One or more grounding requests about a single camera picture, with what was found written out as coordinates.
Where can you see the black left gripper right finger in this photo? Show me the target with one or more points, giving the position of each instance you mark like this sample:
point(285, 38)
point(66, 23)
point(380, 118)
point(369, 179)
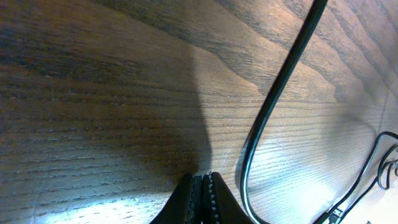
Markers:
point(218, 204)

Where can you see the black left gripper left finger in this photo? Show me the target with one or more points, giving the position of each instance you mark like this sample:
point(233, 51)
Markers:
point(184, 204)

